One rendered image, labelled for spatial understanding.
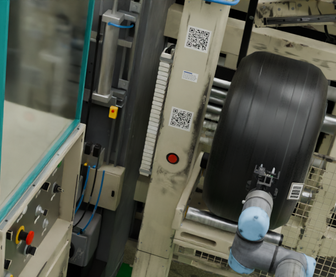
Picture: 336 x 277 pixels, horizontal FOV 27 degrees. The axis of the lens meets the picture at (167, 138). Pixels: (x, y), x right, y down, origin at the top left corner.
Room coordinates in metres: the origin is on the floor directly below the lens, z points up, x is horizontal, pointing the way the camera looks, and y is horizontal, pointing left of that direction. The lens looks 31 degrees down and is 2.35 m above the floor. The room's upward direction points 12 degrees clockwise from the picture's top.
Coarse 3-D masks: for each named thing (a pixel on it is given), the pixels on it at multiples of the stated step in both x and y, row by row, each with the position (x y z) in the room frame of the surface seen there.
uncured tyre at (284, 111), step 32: (256, 64) 2.00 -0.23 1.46; (288, 64) 2.03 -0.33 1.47; (256, 96) 1.87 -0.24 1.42; (288, 96) 1.88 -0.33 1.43; (320, 96) 1.92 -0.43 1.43; (224, 128) 1.82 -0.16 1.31; (256, 128) 1.80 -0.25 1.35; (288, 128) 1.80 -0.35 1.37; (320, 128) 1.88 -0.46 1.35; (224, 160) 1.77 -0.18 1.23; (256, 160) 1.76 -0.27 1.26; (288, 160) 1.75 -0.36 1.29; (224, 192) 1.76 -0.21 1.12; (288, 192) 1.73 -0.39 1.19
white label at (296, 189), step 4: (292, 184) 1.74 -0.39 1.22; (296, 184) 1.74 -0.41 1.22; (300, 184) 1.74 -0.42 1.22; (304, 184) 1.74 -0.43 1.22; (292, 188) 1.74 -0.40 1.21; (296, 188) 1.74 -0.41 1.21; (300, 188) 1.74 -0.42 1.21; (292, 192) 1.74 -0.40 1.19; (296, 192) 1.74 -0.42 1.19; (300, 192) 1.74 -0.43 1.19; (288, 196) 1.73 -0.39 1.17; (292, 196) 1.74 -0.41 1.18; (296, 196) 1.74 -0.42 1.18
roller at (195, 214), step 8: (192, 208) 1.92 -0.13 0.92; (192, 216) 1.89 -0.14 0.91; (200, 216) 1.89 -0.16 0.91; (208, 216) 1.89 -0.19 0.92; (216, 216) 1.90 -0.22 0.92; (208, 224) 1.89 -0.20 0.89; (216, 224) 1.88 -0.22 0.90; (224, 224) 1.88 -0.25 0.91; (232, 224) 1.88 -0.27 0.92; (272, 232) 1.87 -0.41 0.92; (264, 240) 1.85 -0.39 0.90; (272, 240) 1.85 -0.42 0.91; (280, 240) 1.85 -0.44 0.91
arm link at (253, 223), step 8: (248, 200) 1.49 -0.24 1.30; (256, 200) 1.48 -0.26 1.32; (264, 200) 1.49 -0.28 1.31; (248, 208) 1.43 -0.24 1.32; (256, 208) 1.43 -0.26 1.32; (264, 208) 1.44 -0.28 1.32; (240, 216) 1.42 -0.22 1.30; (248, 216) 1.40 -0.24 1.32; (256, 216) 1.40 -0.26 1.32; (264, 216) 1.41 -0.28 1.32; (240, 224) 1.39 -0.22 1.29; (248, 224) 1.39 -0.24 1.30; (256, 224) 1.39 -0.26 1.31; (264, 224) 1.39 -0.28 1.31; (240, 232) 1.39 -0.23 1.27; (248, 232) 1.38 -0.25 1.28; (256, 232) 1.38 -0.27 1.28; (264, 232) 1.38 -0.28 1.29; (256, 240) 1.38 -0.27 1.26
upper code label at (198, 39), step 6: (192, 30) 1.99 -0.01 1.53; (198, 30) 1.99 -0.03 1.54; (204, 30) 1.98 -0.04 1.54; (186, 36) 1.99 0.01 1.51; (192, 36) 1.99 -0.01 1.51; (198, 36) 1.99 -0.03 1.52; (204, 36) 1.98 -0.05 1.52; (210, 36) 1.98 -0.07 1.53; (186, 42) 1.99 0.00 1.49; (192, 42) 1.99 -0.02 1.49; (198, 42) 1.99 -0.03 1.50; (204, 42) 1.98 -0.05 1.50; (192, 48) 1.99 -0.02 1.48; (198, 48) 1.99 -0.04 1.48; (204, 48) 1.98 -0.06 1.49
